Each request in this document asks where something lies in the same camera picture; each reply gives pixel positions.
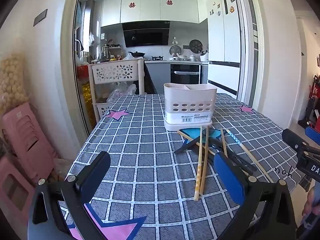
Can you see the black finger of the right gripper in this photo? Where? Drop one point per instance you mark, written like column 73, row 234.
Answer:
column 293, row 140
column 313, row 134

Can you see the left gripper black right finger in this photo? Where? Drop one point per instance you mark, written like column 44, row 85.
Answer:
column 266, row 210

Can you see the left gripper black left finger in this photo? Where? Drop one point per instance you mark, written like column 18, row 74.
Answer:
column 45, row 216

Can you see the yellow patterned bamboo chopstick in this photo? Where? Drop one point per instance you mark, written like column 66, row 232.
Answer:
column 199, row 168

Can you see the dark grey spoon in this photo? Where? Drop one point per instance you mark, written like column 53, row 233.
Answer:
column 190, row 145

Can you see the plain bamboo chopstick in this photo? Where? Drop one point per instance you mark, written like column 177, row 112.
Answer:
column 205, row 162

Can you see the long bamboo chopstick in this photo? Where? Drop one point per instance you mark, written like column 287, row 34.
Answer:
column 192, row 139

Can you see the short bamboo chopstick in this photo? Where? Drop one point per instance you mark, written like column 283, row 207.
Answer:
column 223, row 142

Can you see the dark translucent plastic spoon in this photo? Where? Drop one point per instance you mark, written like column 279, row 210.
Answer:
column 215, row 133

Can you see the chrome kitchen faucet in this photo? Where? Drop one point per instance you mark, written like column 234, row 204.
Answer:
column 79, row 47

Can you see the person's right hand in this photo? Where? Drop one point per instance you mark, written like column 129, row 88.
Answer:
column 311, row 208

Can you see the pink plastic stool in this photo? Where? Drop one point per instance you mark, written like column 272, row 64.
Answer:
column 16, row 192
column 32, row 148

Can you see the grey checked tablecloth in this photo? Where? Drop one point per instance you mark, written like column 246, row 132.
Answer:
column 148, row 180

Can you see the pink plastic utensil holder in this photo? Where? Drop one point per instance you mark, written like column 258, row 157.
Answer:
column 188, row 106

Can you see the white refrigerator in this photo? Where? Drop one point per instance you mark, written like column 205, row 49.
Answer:
column 224, row 45

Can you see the black built-in oven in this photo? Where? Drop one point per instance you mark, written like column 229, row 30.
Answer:
column 186, row 74

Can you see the black hanging apron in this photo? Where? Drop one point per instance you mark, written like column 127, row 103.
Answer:
column 148, row 83

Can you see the white plastic storage trolley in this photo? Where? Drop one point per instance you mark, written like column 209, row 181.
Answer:
column 110, row 80

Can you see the black wok on stove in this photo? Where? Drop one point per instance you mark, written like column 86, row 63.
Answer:
column 137, row 54

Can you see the black range hood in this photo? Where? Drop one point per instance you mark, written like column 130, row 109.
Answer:
column 146, row 33

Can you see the white upper cabinets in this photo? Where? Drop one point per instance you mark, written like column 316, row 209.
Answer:
column 123, row 11

